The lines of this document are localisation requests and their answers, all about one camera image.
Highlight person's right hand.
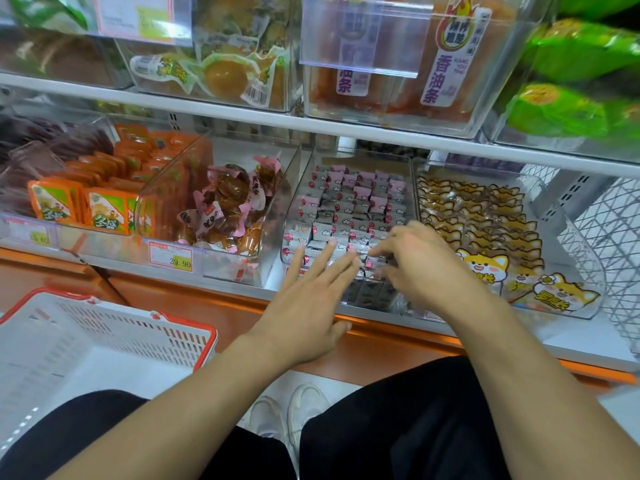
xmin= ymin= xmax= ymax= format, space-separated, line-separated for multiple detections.
xmin=368 ymin=221 xmax=494 ymax=321

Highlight person's left hand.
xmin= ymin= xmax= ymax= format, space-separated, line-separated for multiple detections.
xmin=246 ymin=240 xmax=361 ymax=368

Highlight person's left forearm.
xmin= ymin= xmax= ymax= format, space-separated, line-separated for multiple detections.
xmin=47 ymin=338 xmax=302 ymax=480

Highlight person's right forearm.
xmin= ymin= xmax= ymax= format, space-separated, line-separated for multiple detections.
xmin=447 ymin=295 xmax=640 ymax=480

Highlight clear bin with pink snacks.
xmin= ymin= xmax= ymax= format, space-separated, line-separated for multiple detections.
xmin=134 ymin=134 xmax=304 ymax=289

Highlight pile of small pink-white candies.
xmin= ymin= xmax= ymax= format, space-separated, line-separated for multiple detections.
xmin=282 ymin=164 xmax=409 ymax=306

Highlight white shoe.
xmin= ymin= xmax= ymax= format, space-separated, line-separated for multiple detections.
xmin=287 ymin=384 xmax=332 ymax=443
xmin=248 ymin=396 xmax=289 ymax=445

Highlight clear candy bin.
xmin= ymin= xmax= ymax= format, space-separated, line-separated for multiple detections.
xmin=279 ymin=144 xmax=420 ymax=316

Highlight pile of dog print packets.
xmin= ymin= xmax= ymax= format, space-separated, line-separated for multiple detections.
xmin=417 ymin=175 xmax=601 ymax=313

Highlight pile of pink brown snacks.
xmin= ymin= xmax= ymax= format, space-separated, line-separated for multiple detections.
xmin=175 ymin=155 xmax=286 ymax=256

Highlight person's black trousers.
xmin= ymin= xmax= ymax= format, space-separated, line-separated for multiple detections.
xmin=0 ymin=356 xmax=514 ymax=480

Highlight red white price tag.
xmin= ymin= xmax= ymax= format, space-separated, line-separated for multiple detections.
xmin=148 ymin=241 xmax=194 ymax=273

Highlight orange shelf base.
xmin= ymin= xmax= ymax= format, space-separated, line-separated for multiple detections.
xmin=0 ymin=247 xmax=640 ymax=391

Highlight clear bin with green packets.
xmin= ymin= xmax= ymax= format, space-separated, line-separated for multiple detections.
xmin=481 ymin=0 xmax=640 ymax=165

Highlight large orange fried snack packet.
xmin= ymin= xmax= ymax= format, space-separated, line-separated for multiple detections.
xmin=395 ymin=0 xmax=522 ymax=126
xmin=309 ymin=0 xmax=398 ymax=111

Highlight clear bin with large packets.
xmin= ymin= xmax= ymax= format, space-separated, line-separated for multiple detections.
xmin=302 ymin=0 xmax=557 ymax=139

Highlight clear bin with dog packets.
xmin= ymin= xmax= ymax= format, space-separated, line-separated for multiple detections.
xmin=412 ymin=157 xmax=609 ymax=321

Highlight white upper shelf board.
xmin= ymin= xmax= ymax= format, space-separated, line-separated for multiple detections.
xmin=0 ymin=72 xmax=640 ymax=179

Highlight white shelf board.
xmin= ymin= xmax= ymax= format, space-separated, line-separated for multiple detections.
xmin=0 ymin=72 xmax=640 ymax=179
xmin=0 ymin=236 xmax=640 ymax=375

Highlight clear bin with orange packets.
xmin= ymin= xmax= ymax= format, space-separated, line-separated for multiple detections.
xmin=49 ymin=111 xmax=215 ymax=266

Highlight row of orange snack packets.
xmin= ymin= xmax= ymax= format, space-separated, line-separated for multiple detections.
xmin=27 ymin=124 xmax=202 ymax=238

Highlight white lower shelf board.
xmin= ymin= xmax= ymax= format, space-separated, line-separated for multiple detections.
xmin=0 ymin=236 xmax=640 ymax=375

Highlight pile of yellow green snacks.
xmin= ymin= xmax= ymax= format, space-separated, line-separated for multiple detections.
xmin=129 ymin=0 xmax=292 ymax=109

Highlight green snack packet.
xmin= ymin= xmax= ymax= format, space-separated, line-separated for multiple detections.
xmin=557 ymin=0 xmax=640 ymax=21
xmin=527 ymin=19 xmax=640 ymax=84
xmin=506 ymin=83 xmax=613 ymax=139

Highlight clear plastic label holder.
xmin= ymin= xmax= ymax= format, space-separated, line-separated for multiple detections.
xmin=298 ymin=0 xmax=435 ymax=79

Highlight clear bin with yellow snacks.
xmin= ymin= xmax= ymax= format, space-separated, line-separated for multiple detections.
xmin=114 ymin=0 xmax=304 ymax=114

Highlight white shopping basket red rim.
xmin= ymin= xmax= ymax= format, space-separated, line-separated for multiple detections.
xmin=0 ymin=287 xmax=219 ymax=458

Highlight pale price tag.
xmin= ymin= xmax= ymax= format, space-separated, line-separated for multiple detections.
xmin=4 ymin=217 xmax=52 ymax=248

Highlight pile of dark purple packets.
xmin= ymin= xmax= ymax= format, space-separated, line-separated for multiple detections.
xmin=0 ymin=114 xmax=115 ymax=218

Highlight large white pink price label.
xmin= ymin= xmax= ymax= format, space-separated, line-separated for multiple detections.
xmin=93 ymin=0 xmax=194 ymax=46

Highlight clear bin with brown goods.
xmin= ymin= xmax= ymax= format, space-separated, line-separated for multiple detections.
xmin=0 ymin=0 xmax=134 ymax=90

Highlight white wire mesh divider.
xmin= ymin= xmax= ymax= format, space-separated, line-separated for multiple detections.
xmin=520 ymin=164 xmax=640 ymax=356

